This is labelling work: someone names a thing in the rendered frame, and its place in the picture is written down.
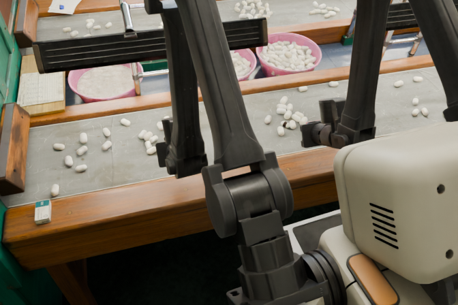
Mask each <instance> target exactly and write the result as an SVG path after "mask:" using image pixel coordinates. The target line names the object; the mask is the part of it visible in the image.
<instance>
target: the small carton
mask: <svg viewBox="0 0 458 305"><path fill-rule="evenodd" d="M49 222H51V202H50V200H49V199H47V200H43V201H38V202H36V203H35V223H36V224H37V225H39V224H43V223H49Z"/></svg>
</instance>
